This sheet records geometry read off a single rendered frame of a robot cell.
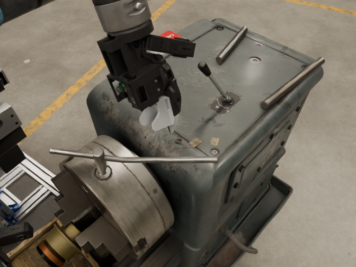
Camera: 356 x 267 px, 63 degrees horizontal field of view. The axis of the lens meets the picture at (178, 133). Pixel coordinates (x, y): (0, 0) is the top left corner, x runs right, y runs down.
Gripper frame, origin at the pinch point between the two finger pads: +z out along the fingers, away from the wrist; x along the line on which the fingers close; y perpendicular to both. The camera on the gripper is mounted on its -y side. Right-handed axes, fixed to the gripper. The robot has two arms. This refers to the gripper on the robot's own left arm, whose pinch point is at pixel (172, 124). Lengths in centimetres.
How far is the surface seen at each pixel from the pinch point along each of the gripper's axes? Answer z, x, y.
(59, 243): 20.2, -16.5, 28.2
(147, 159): 4.5, -2.0, 6.8
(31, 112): 67, -219, -13
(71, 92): 68, -216, -51
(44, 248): 20.0, -18.4, 31.2
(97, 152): 1.0, -8.8, 12.9
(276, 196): 83, -13, -53
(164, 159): 5.0, 0.9, 4.8
